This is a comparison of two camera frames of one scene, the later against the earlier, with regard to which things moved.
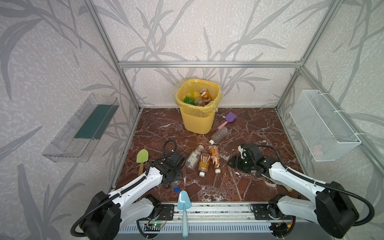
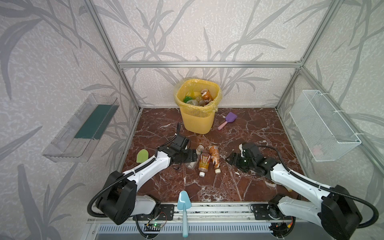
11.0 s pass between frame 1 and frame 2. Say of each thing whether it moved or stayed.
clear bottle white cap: moved
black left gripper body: moved
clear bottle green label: stayed
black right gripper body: stayed
